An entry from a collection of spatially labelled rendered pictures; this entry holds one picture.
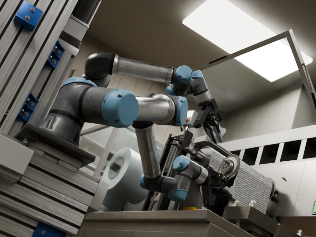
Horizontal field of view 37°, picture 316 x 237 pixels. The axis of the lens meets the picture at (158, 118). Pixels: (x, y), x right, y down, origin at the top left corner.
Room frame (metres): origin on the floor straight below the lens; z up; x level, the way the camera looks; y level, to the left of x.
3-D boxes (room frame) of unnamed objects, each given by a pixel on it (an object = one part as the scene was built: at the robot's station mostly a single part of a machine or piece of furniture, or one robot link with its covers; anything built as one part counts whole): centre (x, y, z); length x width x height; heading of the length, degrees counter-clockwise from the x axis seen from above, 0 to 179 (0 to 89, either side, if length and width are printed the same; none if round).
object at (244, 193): (2.17, -0.55, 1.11); 0.23 x 0.01 x 0.18; 117
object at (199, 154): (2.37, -0.27, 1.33); 0.06 x 0.06 x 0.06; 27
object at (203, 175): (2.02, -0.26, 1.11); 0.08 x 0.05 x 0.08; 28
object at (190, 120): (2.66, -0.18, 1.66); 0.07 x 0.07 x 0.10; 44
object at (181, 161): (1.98, -0.19, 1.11); 0.11 x 0.08 x 0.09; 118
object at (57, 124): (1.43, 0.27, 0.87); 0.15 x 0.15 x 0.10
